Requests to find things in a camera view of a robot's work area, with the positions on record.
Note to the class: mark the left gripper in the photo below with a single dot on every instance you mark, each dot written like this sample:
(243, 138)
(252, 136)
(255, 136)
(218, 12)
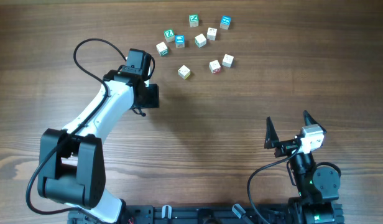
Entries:
(155, 101)

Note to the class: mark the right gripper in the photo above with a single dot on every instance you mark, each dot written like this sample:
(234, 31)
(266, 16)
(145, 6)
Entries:
(272, 142)

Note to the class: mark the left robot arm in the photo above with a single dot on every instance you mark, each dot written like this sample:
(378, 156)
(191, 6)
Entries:
(71, 167)

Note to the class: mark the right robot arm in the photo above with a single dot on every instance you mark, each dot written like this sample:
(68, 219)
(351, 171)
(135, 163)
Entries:
(317, 183)

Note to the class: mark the white block teal side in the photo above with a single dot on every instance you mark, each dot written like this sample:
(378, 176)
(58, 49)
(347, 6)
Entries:
(162, 49)

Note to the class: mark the green Z block left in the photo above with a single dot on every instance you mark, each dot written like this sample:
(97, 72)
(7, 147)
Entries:
(169, 35)

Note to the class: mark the green z block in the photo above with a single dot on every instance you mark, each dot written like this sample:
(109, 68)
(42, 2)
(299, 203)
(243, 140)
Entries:
(193, 20)
(169, 35)

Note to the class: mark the white block yellow side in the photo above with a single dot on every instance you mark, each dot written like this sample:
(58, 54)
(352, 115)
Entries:
(184, 72)

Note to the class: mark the blue block centre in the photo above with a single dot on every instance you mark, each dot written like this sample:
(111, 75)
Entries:
(179, 41)

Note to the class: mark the white block green side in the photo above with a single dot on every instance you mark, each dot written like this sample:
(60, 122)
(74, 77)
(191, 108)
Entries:
(200, 40)

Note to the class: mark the green Z block far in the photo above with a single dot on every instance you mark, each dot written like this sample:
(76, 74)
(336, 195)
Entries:
(193, 20)

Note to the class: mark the white block red Q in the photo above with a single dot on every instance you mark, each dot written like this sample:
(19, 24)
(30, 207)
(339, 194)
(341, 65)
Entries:
(215, 66)

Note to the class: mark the white block red side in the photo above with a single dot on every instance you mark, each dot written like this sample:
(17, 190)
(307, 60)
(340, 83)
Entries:
(211, 33)

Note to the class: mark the white block blue side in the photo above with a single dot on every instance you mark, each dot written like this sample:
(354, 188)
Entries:
(227, 60)

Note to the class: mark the blue block far right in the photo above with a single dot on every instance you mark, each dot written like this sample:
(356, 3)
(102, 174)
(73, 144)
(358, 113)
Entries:
(225, 22)

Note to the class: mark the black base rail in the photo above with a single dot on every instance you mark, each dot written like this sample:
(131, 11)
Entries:
(207, 214)

